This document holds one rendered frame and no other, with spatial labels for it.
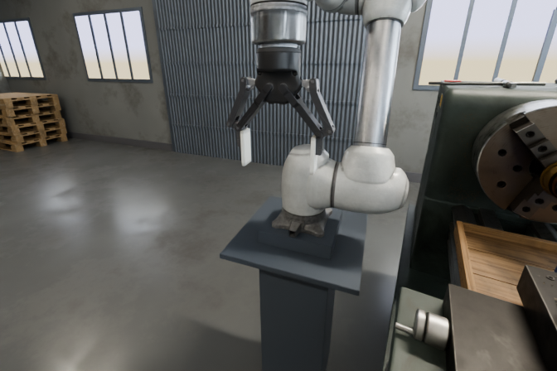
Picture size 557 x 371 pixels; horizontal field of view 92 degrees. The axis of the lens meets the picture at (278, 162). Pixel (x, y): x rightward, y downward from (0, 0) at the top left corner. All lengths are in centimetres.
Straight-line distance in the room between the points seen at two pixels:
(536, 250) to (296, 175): 64
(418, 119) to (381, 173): 264
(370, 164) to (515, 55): 284
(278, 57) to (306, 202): 54
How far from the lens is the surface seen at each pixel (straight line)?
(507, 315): 58
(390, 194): 84
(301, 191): 86
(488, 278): 79
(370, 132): 85
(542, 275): 60
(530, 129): 89
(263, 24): 45
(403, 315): 56
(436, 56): 338
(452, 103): 105
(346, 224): 109
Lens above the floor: 132
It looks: 20 degrees down
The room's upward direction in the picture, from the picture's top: straight up
